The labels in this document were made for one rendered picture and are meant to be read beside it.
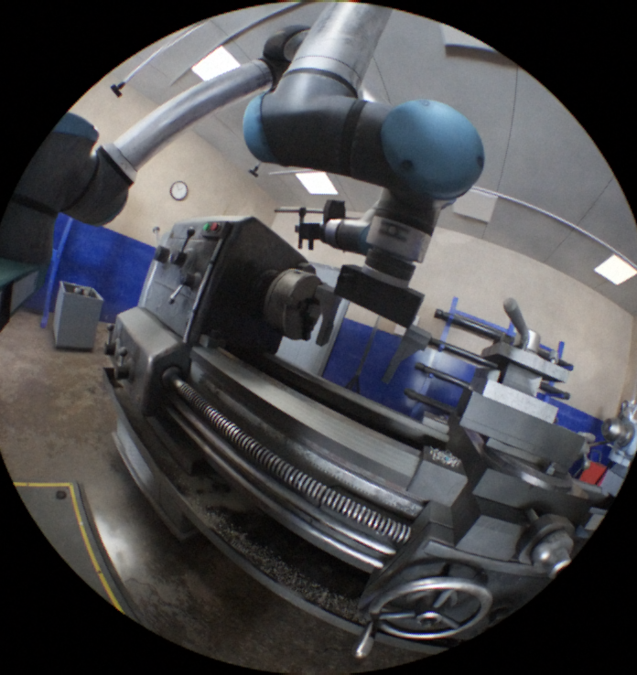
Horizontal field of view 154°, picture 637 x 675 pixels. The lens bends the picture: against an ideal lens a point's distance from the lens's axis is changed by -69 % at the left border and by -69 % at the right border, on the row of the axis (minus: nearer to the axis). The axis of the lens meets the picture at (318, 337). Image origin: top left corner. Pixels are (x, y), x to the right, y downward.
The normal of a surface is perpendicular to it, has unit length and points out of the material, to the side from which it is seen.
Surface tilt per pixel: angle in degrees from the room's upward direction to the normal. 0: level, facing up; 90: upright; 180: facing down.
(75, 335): 90
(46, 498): 0
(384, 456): 36
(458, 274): 90
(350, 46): 106
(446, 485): 90
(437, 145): 114
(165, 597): 0
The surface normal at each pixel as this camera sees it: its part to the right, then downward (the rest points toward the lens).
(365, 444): 0.04, -0.83
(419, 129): -0.19, 0.41
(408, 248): 0.03, 0.48
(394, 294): -0.51, 0.27
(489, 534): -0.42, -0.12
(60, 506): 0.35, -0.94
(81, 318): 0.88, 0.34
